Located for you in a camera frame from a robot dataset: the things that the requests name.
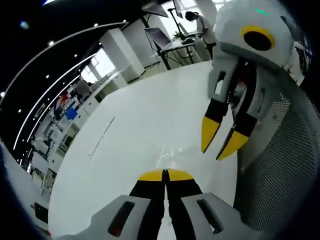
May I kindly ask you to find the black-legged work table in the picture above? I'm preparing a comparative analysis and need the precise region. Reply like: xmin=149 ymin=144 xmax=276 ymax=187
xmin=159 ymin=41 xmax=199 ymax=71

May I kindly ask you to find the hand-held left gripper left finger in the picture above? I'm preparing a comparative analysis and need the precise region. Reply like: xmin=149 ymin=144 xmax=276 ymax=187
xmin=56 ymin=169 xmax=167 ymax=240

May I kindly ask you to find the blue storage box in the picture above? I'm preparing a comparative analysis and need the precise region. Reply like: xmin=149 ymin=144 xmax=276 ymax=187
xmin=65 ymin=107 xmax=79 ymax=121

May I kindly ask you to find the grey flat panel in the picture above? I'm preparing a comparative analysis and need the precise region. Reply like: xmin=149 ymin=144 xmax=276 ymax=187
xmin=140 ymin=0 xmax=170 ymax=18
xmin=144 ymin=27 xmax=174 ymax=50

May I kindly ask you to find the black tripod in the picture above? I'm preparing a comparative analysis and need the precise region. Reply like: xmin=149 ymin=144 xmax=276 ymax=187
xmin=167 ymin=7 xmax=186 ymax=39

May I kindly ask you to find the clear resealable plastic bag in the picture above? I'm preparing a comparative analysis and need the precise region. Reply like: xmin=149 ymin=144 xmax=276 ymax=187
xmin=149 ymin=142 xmax=196 ymax=174

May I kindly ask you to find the white counter row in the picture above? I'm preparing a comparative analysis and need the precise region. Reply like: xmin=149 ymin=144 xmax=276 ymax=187
xmin=29 ymin=92 xmax=103 ymax=196

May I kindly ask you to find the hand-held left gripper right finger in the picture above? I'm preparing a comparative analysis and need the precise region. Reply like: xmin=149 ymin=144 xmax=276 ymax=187
xmin=166 ymin=168 xmax=253 ymax=240

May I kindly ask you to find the small black box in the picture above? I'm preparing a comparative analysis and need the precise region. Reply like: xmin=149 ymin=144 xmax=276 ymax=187
xmin=33 ymin=202 xmax=50 ymax=224

